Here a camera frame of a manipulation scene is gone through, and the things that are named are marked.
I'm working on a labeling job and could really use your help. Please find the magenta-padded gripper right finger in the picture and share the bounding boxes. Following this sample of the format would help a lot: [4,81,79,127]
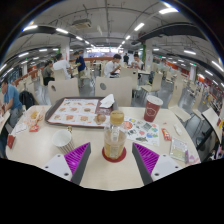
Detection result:
[131,142,183,186]

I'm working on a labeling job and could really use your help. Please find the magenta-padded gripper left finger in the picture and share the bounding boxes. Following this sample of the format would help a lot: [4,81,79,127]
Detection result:
[42,142,92,185]

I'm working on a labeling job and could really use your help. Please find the clear bottle with yellow drink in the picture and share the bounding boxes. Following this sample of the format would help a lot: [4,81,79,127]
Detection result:
[103,110,128,160]

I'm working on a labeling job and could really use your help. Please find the clear plastic bag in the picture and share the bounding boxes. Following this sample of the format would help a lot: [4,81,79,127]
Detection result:
[169,135,190,164]

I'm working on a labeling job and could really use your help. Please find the brown patterned paper cup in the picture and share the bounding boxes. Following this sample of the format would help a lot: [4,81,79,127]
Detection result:
[52,129,76,155]

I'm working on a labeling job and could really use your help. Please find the red sauce packet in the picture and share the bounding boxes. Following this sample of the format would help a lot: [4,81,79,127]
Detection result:
[28,123,40,133]
[161,127,172,142]

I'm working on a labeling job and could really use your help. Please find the white sauce packet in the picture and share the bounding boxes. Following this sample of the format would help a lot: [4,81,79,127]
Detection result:
[173,123,184,136]

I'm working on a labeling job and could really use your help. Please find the colourful printed paper sheet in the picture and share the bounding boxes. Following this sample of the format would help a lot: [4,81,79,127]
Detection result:
[121,115,161,147]

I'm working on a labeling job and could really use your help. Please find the flat round red coaster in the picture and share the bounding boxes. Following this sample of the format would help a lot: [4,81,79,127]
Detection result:
[101,146,128,164]

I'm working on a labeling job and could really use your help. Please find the white paper receipt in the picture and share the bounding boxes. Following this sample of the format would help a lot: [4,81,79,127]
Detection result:
[13,121,29,135]

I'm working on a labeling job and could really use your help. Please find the red wallet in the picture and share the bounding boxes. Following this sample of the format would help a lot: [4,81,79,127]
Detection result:
[6,133,17,149]

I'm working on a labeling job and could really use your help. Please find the orange white food wrapper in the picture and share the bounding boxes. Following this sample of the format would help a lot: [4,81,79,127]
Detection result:
[24,105,46,128]

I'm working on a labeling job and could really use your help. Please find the printed tray liner paper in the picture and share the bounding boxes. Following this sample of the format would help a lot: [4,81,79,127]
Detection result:
[48,98,101,127]

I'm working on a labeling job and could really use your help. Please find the red paper cup with lid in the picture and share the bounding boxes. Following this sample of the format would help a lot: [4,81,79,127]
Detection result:
[143,94,164,123]

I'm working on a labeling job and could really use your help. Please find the beige neighbouring table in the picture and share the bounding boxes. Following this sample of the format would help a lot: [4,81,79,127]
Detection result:
[201,107,224,134]

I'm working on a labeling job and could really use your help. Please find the dark brown food tray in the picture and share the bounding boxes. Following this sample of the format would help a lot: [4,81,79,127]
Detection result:
[44,96,118,128]

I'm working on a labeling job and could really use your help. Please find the black backpack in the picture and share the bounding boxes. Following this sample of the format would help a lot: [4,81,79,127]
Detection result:
[18,90,36,111]

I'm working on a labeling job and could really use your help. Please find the beige chair with round hole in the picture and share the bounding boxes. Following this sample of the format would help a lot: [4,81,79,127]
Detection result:
[47,77,81,106]
[94,76,134,108]

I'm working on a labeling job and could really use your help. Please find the white paper napkin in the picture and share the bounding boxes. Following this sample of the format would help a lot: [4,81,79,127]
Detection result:
[99,93,116,109]

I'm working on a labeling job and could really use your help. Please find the ceiling air unit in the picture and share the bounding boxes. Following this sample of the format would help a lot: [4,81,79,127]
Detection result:
[70,18,93,30]

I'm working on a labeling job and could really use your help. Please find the ceiling lights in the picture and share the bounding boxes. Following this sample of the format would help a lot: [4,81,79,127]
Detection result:
[0,7,224,88]

